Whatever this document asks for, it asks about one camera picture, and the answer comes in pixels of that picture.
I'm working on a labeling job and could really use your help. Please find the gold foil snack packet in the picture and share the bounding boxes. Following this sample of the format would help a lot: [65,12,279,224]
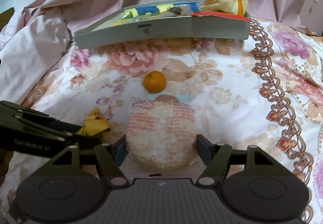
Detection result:
[76,107,111,137]

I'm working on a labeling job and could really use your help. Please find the grey shallow box tray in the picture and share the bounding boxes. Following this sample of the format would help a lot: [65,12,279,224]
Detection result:
[74,0,250,49]

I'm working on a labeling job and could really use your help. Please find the orange mandarin fruit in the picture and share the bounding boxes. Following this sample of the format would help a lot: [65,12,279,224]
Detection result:
[142,71,166,93]

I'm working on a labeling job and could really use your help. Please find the pale pink quilt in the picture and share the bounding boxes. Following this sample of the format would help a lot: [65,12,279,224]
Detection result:
[1,9,71,104]

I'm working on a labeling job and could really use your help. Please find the red snack packet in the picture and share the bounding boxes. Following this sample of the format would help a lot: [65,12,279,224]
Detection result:
[191,12,250,21]

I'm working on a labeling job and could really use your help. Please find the wooden headboard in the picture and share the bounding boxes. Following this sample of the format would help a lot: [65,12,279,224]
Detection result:
[0,7,15,31]

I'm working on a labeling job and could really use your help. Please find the round rice cake packet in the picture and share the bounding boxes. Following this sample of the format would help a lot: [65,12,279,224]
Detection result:
[125,97,197,170]

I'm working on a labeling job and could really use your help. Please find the yellow bread snack packet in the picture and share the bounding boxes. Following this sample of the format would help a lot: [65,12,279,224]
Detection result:
[198,0,249,16]

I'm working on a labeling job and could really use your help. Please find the sausages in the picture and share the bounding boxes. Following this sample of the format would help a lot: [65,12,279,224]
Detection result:
[145,93,190,104]

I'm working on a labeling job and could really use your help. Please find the person's left hand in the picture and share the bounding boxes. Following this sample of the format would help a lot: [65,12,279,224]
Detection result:
[0,150,14,187]

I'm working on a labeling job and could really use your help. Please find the floral bed sheet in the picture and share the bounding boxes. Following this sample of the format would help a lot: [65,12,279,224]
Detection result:
[20,19,322,223]

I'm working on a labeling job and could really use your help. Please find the blue yellow paper liner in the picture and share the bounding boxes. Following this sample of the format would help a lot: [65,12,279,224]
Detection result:
[110,2,200,27]

